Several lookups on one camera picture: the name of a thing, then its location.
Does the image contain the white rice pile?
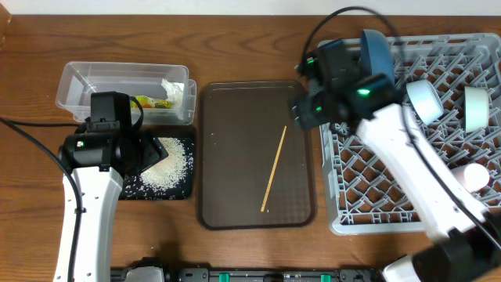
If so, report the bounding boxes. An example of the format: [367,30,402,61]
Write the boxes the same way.
[123,136,195,199]

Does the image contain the orange chopstick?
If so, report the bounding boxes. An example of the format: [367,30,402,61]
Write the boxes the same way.
[260,125,287,212]

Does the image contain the yellow snack wrapper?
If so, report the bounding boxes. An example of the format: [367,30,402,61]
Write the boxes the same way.
[132,96,174,109]

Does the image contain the dark blue plate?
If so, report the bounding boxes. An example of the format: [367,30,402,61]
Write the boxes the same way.
[360,29,395,85]

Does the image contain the white tissue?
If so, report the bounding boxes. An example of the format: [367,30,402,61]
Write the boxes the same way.
[160,79,185,109]

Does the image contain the light blue bowl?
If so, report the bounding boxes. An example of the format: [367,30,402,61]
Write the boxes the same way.
[406,80,444,125]

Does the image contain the mint green bowl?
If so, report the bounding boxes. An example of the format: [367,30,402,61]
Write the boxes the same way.
[464,87,489,133]

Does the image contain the white pink cup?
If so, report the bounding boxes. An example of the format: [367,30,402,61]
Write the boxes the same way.
[451,163,490,193]

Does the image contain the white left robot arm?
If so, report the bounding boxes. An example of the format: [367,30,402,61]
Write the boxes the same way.
[54,130,168,281]

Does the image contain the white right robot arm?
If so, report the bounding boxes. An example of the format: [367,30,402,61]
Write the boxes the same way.
[291,74,500,281]

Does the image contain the grey dishwasher rack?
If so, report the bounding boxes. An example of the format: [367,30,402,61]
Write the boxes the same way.
[320,33,500,235]

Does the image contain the black plastic tray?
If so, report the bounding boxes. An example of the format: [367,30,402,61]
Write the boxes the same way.
[117,129,197,201]

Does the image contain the clear plastic bin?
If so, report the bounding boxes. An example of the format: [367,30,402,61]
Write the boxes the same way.
[56,62,196,125]

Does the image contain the brown serving tray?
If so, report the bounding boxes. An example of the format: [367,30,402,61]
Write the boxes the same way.
[197,81,316,230]

